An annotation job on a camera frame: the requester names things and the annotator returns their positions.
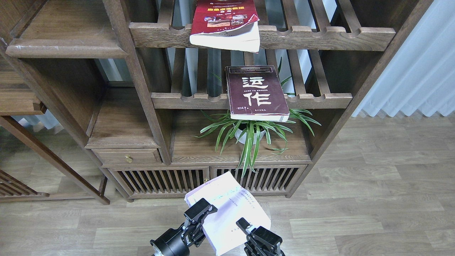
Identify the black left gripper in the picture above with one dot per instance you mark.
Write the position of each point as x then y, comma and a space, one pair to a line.
176, 242

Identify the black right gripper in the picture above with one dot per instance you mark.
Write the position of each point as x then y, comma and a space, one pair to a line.
260, 241

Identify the white lavender book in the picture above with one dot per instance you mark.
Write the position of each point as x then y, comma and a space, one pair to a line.
233, 202

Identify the red cover book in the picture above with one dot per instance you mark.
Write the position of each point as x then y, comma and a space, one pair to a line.
226, 24

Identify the left slatted cabinet door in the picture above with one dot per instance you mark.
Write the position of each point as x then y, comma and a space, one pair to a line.
160, 183

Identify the slatted cabinet door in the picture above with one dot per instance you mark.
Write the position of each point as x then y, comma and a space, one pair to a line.
266, 180
160, 183

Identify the right slatted cabinet door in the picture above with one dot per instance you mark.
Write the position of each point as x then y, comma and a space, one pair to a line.
266, 180

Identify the green spider plant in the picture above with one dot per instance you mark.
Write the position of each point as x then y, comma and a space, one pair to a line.
226, 128

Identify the white plant pot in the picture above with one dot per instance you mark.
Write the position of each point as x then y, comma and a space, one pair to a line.
241, 134

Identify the small wooden drawer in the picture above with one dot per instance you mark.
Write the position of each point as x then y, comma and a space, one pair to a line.
127, 157

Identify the dark wooden bookshelf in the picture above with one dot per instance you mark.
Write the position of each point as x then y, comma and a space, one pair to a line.
122, 74

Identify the dark maroon book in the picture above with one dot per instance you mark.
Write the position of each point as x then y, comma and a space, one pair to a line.
255, 93

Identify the white curtain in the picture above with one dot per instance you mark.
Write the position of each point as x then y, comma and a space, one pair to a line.
421, 76

